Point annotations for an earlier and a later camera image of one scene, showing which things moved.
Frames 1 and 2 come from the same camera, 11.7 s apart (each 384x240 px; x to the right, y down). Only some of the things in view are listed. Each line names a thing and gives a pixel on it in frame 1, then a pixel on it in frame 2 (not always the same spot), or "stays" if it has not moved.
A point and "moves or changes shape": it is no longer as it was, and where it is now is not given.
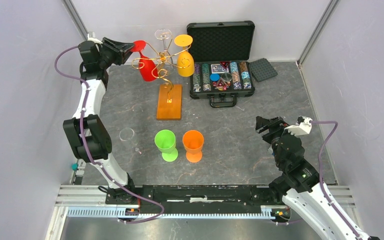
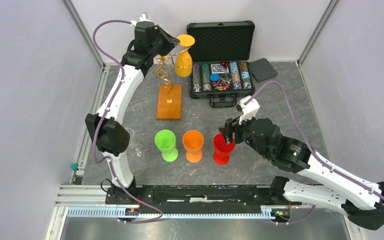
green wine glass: (165, 141) stays
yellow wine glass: (185, 61) stays
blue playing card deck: (216, 68) stays
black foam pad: (261, 69) stays
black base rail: (199, 195) stays
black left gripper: (119, 49) to (170, 42)
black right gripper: (275, 125) to (231, 125)
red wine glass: (148, 70) moves or changes shape
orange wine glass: (193, 141) stays
